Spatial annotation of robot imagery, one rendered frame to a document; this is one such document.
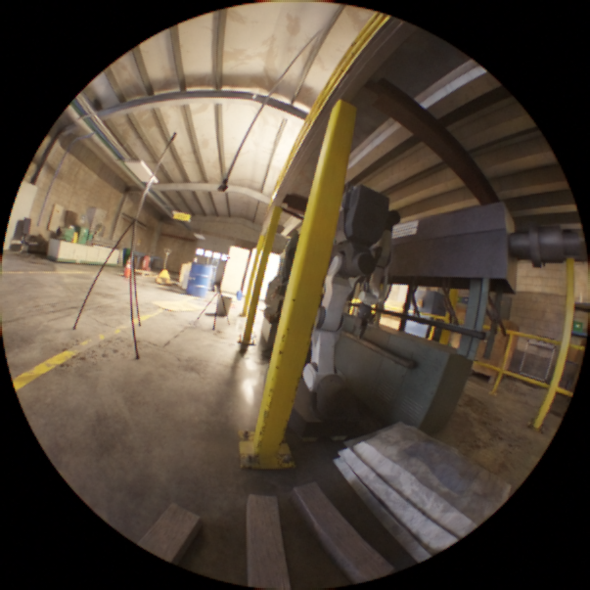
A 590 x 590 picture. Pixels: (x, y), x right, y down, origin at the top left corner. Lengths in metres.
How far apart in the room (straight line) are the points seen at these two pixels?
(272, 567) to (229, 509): 0.27
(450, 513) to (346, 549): 0.31
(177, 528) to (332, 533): 0.42
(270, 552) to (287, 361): 0.62
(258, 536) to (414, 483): 0.49
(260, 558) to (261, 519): 0.14
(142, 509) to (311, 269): 0.98
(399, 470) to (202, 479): 0.69
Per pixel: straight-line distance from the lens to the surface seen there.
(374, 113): 1.60
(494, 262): 1.23
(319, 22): 4.99
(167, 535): 0.67
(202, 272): 5.28
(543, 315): 5.97
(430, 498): 0.78
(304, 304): 0.63
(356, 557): 0.73
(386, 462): 0.81
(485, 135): 1.47
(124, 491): 0.84
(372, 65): 1.03
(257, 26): 5.40
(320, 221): 0.67
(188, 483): 0.84
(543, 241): 1.31
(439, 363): 1.22
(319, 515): 0.75
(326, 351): 1.19
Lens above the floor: 0.73
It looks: 1 degrees down
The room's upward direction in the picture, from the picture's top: 13 degrees clockwise
